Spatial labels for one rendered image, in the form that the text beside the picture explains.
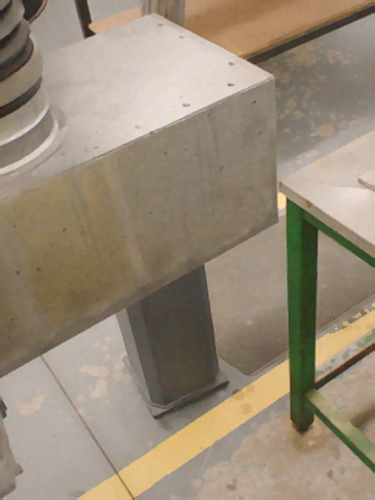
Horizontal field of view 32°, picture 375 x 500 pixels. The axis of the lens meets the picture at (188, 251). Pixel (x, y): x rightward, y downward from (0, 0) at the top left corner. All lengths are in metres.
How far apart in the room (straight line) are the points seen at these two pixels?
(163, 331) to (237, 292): 0.63
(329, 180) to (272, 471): 0.95
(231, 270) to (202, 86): 2.04
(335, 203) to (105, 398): 1.18
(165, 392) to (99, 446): 0.27
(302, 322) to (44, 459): 0.95
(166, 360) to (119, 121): 1.53
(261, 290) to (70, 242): 2.00
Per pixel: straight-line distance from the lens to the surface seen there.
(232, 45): 3.13
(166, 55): 0.55
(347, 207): 1.32
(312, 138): 3.21
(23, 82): 0.43
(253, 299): 2.40
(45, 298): 0.48
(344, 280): 2.47
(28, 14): 0.59
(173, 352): 1.94
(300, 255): 1.47
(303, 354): 1.74
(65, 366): 2.33
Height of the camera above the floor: 1.76
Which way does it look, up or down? 42 degrees down
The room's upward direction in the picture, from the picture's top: 9 degrees counter-clockwise
